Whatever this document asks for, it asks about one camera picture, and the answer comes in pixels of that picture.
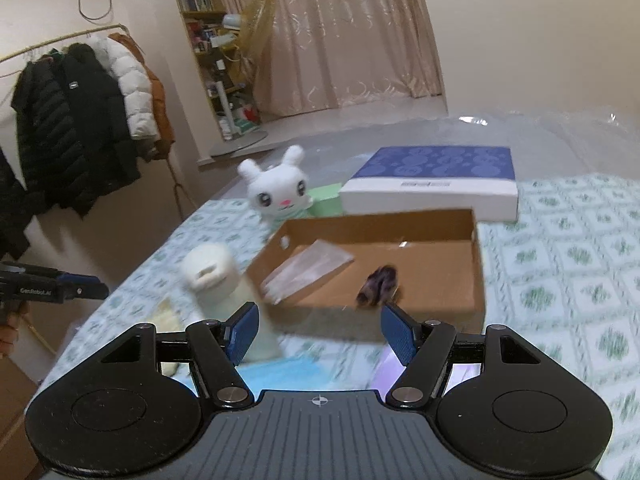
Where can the yellow towel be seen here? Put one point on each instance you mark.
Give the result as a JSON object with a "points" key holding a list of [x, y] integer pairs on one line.
{"points": [[168, 318]]}

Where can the purple tissue pack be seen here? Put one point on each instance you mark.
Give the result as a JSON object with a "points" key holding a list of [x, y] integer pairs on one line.
{"points": [[439, 374]]}

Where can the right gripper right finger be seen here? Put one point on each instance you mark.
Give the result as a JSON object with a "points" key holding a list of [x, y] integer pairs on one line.
{"points": [[411, 340]]}

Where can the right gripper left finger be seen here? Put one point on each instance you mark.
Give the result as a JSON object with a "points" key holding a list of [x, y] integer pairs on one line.
{"points": [[217, 348]]}

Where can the wooden bookshelf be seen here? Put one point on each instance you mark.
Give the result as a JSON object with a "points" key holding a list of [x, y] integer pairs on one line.
{"points": [[202, 20]]}

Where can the standing fan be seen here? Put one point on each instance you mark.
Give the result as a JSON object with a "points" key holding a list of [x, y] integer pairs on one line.
{"points": [[245, 36]]}

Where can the white plush bunny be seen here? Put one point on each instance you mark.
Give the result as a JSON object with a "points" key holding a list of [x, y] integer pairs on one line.
{"points": [[280, 192]]}

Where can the patterned green white tablecloth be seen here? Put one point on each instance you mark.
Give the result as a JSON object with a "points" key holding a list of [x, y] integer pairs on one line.
{"points": [[565, 276]]}

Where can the white puffer jacket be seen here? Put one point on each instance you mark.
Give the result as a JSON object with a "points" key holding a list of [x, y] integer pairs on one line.
{"points": [[133, 84]]}

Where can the beige curtain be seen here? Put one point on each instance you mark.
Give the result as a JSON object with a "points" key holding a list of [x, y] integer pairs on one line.
{"points": [[335, 53]]}

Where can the dark purple scrunchie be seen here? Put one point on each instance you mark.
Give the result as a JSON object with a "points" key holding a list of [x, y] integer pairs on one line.
{"points": [[381, 287]]}

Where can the brown cardboard box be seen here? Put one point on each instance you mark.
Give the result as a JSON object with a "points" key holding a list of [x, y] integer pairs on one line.
{"points": [[435, 254]]}

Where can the black puffer jacket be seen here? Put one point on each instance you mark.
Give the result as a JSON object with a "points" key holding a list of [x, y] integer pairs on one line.
{"points": [[72, 134]]}

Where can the blue and white flat box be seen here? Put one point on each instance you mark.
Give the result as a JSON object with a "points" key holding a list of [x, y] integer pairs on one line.
{"points": [[436, 177]]}

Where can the brown jacket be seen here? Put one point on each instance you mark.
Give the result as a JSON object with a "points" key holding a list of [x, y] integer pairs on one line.
{"points": [[167, 136]]}

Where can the person's left hand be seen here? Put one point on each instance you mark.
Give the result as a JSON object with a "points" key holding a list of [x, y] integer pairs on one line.
{"points": [[10, 329]]}

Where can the small green box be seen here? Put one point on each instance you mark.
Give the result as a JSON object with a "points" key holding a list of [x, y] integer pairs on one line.
{"points": [[325, 201]]}

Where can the clear plastic bag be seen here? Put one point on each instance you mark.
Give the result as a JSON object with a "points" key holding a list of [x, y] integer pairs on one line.
{"points": [[304, 269]]}

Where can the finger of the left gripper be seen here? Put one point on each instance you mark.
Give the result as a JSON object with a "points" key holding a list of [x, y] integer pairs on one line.
{"points": [[76, 279], [92, 291]]}

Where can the cream thermos bottle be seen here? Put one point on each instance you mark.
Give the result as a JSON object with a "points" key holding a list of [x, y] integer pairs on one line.
{"points": [[212, 276]]}

